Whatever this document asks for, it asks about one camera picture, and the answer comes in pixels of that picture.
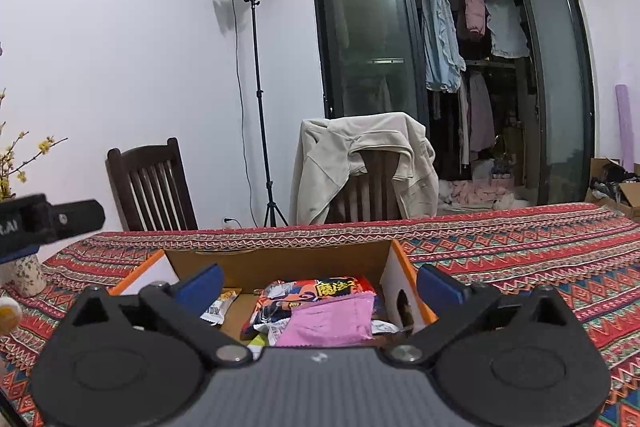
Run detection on wooden chair under jacket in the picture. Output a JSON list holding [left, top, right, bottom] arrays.
[[325, 149, 406, 225]]

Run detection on dark framed sliding glass door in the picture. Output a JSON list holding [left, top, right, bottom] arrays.
[[307, 0, 598, 208]]

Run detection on purple rolled mat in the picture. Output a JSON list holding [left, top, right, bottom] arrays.
[[615, 84, 638, 175]]

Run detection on silver cracker print packet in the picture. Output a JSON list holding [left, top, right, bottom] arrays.
[[200, 288, 243, 327]]

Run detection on hanging pale pink trousers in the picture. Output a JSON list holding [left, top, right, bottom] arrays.
[[467, 72, 496, 152]]

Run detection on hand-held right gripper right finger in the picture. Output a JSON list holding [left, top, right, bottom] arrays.
[[390, 264, 576, 367]]

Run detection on hanging white garment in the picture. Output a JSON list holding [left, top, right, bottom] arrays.
[[485, 0, 531, 58]]

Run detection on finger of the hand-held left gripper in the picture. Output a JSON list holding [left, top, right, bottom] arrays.
[[50, 199, 106, 242], [0, 246, 41, 265]]

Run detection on hanging pink garment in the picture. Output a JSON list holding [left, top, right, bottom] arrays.
[[464, 0, 488, 38]]

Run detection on pile of pink clothes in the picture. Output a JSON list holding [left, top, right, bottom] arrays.
[[439, 179, 531, 210]]

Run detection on yellow blossom branches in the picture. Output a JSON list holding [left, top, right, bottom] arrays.
[[0, 89, 68, 202]]

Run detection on brown cardboard carton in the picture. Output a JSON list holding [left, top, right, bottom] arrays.
[[585, 157, 640, 220]]

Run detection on red cartoon snack packet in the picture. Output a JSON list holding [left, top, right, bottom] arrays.
[[240, 276, 376, 340]]

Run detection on pink snack packet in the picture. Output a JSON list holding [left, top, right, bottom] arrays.
[[274, 296, 375, 348]]

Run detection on white and yellow round object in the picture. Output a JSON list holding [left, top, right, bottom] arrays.
[[0, 297, 21, 335]]

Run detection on beige jacket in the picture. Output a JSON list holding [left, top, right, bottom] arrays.
[[296, 113, 441, 225]]

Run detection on orange cardboard box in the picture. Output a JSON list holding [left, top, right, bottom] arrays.
[[107, 239, 438, 348]]

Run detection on dark wooden chair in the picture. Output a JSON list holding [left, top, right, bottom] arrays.
[[106, 138, 198, 233]]

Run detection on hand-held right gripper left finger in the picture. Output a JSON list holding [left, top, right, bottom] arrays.
[[67, 263, 253, 367]]

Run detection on hanging light blue shirt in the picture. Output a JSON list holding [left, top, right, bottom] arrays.
[[421, 0, 467, 94]]

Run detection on small floral ceramic vase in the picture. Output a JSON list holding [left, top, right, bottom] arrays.
[[0, 252, 47, 298]]

